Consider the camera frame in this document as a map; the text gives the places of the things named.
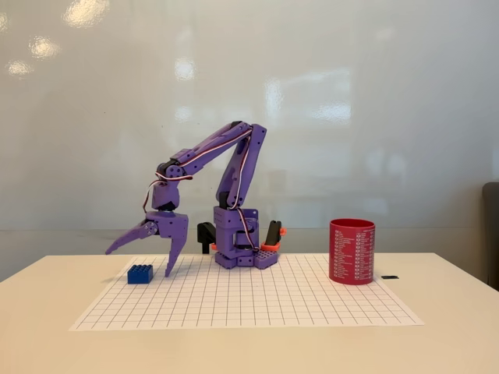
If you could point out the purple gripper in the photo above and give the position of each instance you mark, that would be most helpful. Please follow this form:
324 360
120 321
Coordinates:
171 225

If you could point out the blue toy brick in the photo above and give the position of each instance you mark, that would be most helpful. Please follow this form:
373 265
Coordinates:
139 274

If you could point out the purple robot arm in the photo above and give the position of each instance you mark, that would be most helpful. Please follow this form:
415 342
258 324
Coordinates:
245 171

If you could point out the red cup with white print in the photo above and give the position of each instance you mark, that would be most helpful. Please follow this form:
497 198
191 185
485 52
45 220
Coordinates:
351 253

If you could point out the white grid paper sheet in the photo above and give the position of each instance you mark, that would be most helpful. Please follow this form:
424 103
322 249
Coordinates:
234 300

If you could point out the dark grey chair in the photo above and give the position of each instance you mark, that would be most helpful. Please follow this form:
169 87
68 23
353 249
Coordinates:
492 233

